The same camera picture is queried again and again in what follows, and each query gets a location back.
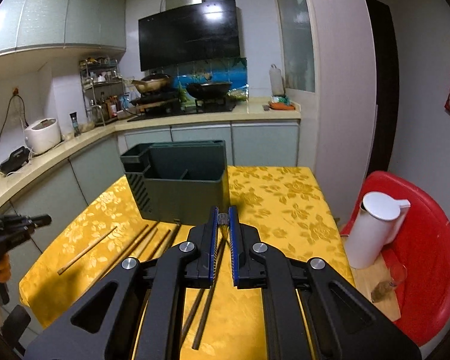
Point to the drinking glass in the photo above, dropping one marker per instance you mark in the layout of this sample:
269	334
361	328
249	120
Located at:
397	274

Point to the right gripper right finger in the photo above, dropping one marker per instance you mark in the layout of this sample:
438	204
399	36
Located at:
310	310

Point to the black gas stove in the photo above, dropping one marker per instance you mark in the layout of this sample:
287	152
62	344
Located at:
175	107

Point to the white rice cooker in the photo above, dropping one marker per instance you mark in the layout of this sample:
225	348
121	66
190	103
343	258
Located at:
42	136

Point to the white plastic bottle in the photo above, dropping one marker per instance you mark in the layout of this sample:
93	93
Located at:
276	79

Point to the red plastic chair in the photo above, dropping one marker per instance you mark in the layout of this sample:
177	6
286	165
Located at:
422	245

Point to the light wooden chopstick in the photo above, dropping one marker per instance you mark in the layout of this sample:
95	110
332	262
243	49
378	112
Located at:
83	252

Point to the yellow floral tablecloth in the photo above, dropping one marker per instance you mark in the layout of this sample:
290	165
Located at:
286	206

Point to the white thermos jug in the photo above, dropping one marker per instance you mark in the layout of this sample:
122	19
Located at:
378	222

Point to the dark green utensil holder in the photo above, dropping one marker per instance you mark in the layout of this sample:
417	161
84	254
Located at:
178	181

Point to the metal spice rack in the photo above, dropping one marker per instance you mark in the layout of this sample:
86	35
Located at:
102	89

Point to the small black appliance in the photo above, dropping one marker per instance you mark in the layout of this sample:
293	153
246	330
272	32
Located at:
17	159

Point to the brown wooden chopstick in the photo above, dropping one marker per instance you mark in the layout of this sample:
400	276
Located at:
158	245
126	250
144	241
169	241

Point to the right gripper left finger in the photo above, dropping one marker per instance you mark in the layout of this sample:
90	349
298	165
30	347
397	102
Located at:
136	310

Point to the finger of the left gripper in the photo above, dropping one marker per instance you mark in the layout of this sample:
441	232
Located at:
13	223
9	241

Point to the orange cloth on counter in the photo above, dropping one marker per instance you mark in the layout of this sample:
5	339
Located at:
280	106

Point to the dark chopstick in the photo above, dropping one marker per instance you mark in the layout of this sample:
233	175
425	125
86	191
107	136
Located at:
209	298
191	315

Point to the black range hood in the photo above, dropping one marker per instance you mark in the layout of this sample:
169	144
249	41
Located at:
207	30

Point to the brass coloured pan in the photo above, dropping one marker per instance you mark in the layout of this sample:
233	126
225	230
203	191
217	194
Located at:
153	83

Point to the black wok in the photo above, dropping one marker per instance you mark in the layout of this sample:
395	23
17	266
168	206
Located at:
209	91

